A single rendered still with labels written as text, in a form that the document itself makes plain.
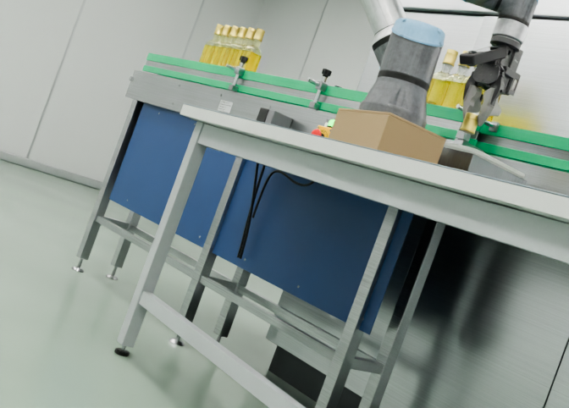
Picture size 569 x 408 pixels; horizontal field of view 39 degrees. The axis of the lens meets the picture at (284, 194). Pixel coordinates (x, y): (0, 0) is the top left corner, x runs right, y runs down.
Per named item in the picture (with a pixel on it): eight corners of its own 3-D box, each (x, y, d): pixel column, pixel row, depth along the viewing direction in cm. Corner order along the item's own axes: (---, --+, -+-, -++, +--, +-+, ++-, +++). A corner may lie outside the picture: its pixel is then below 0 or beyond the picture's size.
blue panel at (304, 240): (411, 344, 223) (463, 200, 223) (368, 334, 212) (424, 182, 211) (144, 209, 345) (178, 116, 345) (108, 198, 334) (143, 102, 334)
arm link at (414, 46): (379, 65, 171) (399, 6, 172) (375, 78, 185) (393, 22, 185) (433, 82, 171) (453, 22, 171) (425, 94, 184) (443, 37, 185)
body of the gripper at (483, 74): (513, 98, 190) (531, 51, 190) (493, 86, 185) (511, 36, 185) (487, 95, 196) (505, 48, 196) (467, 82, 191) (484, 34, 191)
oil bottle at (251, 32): (237, 100, 314) (262, 32, 314) (226, 95, 310) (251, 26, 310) (229, 98, 318) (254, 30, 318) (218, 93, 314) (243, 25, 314)
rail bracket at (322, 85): (319, 112, 250) (334, 72, 250) (303, 104, 245) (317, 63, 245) (312, 110, 253) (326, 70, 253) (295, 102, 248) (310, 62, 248)
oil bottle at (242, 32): (229, 98, 318) (254, 30, 318) (218, 93, 315) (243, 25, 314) (221, 96, 322) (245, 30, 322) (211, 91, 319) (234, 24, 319)
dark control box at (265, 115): (284, 143, 256) (293, 118, 256) (265, 135, 251) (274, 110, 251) (268, 139, 262) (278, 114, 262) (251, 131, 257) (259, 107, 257)
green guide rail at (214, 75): (458, 140, 208) (468, 111, 208) (455, 139, 208) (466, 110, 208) (144, 71, 343) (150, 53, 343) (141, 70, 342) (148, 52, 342)
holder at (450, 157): (527, 217, 195) (538, 187, 195) (461, 187, 177) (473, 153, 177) (472, 201, 208) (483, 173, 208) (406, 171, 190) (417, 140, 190)
